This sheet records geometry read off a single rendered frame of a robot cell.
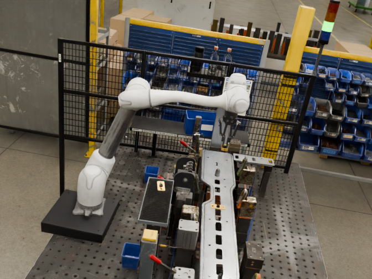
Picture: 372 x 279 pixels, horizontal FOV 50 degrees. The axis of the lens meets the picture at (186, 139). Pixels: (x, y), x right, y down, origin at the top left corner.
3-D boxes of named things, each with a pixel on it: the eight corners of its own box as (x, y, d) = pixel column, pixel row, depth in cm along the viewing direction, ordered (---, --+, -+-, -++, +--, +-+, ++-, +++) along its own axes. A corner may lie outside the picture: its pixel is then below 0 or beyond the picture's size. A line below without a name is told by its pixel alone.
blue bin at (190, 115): (225, 137, 301) (228, 122, 295) (185, 134, 297) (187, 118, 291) (222, 128, 315) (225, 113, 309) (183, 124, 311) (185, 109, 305)
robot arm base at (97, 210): (71, 218, 238) (71, 210, 235) (77, 197, 257) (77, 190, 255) (102, 221, 240) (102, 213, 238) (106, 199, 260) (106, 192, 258)
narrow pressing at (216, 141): (225, 148, 292) (234, 105, 277) (210, 145, 292) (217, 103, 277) (225, 148, 293) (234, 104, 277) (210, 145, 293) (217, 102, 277)
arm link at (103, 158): (77, 181, 255) (85, 164, 274) (101, 192, 258) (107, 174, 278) (128, 78, 225) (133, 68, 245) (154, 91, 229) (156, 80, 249)
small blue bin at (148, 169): (156, 185, 292) (158, 174, 288) (143, 183, 292) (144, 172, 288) (158, 177, 301) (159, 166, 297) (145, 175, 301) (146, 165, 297)
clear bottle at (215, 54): (216, 74, 304) (220, 48, 295) (207, 73, 304) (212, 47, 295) (216, 71, 309) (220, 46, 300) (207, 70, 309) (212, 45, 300)
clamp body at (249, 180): (248, 216, 274) (258, 172, 258) (231, 213, 273) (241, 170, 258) (247, 208, 282) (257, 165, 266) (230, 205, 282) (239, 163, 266)
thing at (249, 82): (246, 117, 311) (254, 79, 297) (217, 113, 311) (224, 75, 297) (246, 116, 313) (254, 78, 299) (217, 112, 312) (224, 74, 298)
